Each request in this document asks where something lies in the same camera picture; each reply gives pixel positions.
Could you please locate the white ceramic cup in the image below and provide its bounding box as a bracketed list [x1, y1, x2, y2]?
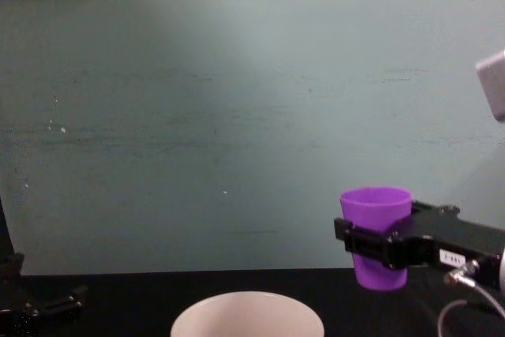
[170, 290, 325, 337]

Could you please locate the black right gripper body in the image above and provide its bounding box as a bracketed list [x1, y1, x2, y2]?
[397, 209, 505, 287]

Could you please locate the purple plastic cup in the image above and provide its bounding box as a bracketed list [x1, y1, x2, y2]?
[339, 185, 413, 293]

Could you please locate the thin grey gripper cable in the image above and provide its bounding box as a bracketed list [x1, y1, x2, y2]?
[436, 260, 505, 337]

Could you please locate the black table cloth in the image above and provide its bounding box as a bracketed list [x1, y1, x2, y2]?
[0, 268, 505, 337]

